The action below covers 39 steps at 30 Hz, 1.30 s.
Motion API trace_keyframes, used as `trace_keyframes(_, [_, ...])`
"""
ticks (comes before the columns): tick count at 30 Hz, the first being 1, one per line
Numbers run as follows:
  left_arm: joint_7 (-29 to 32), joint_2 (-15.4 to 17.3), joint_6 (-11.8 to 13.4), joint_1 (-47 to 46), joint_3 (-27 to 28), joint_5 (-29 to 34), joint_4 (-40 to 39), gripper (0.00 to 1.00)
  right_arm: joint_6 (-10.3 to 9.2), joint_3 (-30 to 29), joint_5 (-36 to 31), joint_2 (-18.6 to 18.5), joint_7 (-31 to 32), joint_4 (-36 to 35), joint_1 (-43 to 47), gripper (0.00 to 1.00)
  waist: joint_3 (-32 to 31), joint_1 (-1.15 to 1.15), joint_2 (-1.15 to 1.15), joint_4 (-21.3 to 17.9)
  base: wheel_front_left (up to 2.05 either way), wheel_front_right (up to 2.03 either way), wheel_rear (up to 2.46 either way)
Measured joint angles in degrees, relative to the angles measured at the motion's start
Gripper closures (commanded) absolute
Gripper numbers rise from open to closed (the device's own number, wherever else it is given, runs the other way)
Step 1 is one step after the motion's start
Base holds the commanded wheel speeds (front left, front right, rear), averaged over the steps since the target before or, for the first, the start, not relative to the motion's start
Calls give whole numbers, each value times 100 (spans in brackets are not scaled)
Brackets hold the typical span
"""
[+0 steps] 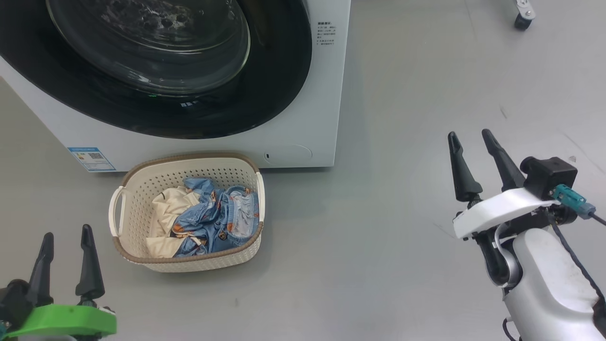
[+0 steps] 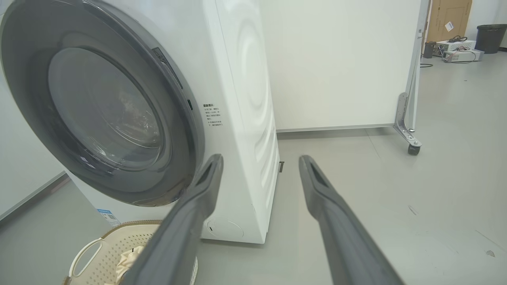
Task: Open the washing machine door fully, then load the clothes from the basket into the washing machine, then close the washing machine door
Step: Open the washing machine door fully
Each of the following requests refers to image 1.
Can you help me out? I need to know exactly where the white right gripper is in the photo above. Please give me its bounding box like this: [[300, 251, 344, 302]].
[[447, 128, 559, 287]]

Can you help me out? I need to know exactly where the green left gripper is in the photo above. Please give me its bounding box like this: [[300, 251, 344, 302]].
[[0, 224, 117, 341]]

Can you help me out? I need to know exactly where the cream garment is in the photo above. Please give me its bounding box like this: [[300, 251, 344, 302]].
[[145, 186, 202, 259]]

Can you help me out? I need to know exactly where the blue cartoon print garment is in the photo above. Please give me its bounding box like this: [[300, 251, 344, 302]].
[[171, 178, 261, 258]]

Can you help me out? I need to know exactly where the black glass washing machine door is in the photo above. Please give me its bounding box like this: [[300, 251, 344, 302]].
[[0, 0, 313, 139]]

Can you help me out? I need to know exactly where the cream perforated laundry basket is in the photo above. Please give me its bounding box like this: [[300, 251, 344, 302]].
[[108, 152, 266, 273]]

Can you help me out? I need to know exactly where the white front-load washing machine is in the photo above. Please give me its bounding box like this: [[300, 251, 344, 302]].
[[0, 0, 352, 173]]

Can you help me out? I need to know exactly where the blue energy label sticker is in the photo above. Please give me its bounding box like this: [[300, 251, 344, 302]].
[[67, 147, 116, 172]]

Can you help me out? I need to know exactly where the black caster wheel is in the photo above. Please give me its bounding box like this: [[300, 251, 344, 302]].
[[514, 0, 537, 31]]

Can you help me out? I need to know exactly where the round filter cover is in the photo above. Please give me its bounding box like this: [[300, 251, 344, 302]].
[[264, 144, 313, 166]]

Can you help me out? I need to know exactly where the printed text label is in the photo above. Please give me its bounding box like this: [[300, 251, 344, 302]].
[[316, 21, 338, 47]]

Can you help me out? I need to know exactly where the teal camera cable connector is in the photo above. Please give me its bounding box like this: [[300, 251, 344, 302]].
[[551, 184, 606, 225]]

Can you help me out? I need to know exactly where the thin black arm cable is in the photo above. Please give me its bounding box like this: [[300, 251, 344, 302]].
[[549, 208, 606, 306]]

